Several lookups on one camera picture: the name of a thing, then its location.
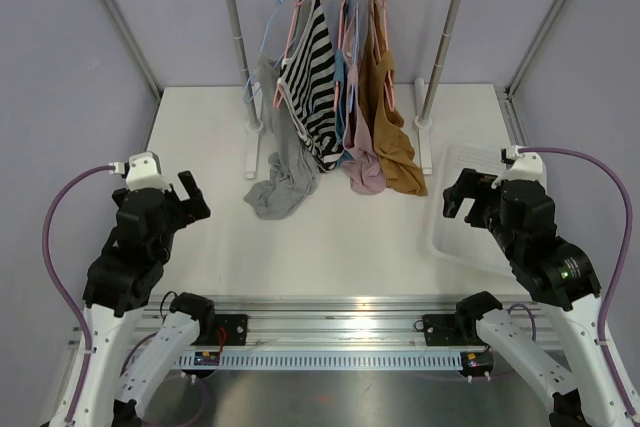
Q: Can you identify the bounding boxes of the pink mauve tank top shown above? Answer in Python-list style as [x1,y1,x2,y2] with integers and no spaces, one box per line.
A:
[341,6,388,195]

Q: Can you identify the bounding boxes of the grey tank top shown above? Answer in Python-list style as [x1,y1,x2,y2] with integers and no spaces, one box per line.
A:
[244,53,318,220]

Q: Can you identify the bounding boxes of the pink hanger of striped top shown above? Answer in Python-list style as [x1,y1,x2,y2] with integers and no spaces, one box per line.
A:
[272,0,330,109]

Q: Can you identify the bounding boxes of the blue hanger of pink top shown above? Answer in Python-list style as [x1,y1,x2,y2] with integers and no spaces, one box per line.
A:
[348,0,360,114]

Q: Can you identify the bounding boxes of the black white striped tank top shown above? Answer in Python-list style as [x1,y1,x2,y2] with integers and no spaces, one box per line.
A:
[277,0,343,173]

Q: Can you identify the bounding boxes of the teal blue tank top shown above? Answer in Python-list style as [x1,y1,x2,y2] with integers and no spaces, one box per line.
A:
[334,0,355,166]

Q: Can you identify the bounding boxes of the light blue wire hanger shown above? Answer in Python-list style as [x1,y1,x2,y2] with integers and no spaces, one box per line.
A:
[242,0,288,105]

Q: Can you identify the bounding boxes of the pink hanger of teal top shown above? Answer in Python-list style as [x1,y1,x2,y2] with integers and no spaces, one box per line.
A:
[333,0,349,113]

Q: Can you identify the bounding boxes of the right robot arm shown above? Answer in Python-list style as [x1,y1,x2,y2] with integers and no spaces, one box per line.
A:
[443,168,639,426]

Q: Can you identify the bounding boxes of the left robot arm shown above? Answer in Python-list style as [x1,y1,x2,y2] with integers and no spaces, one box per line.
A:
[42,171,216,426]

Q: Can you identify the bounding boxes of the mustard brown tank top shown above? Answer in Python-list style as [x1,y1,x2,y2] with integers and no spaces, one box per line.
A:
[359,0,427,196]

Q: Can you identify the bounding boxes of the pink hanger of brown top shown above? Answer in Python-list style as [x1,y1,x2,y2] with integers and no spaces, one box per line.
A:
[373,0,396,112]

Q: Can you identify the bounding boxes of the white plastic basket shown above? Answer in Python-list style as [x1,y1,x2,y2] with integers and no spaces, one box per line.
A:
[427,142,531,279]

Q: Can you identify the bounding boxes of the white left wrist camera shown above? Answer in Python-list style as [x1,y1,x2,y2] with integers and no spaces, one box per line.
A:
[109,151,171,192]

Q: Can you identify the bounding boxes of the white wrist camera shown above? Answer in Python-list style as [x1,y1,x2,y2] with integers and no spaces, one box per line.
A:
[497,145,546,183]
[109,151,171,192]

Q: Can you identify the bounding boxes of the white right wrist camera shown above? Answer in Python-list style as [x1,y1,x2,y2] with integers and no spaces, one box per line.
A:
[497,145,546,183]

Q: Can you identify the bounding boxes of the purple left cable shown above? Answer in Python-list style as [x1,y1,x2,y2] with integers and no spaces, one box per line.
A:
[41,164,121,423]

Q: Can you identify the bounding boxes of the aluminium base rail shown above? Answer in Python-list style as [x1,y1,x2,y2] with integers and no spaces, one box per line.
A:
[69,295,556,373]

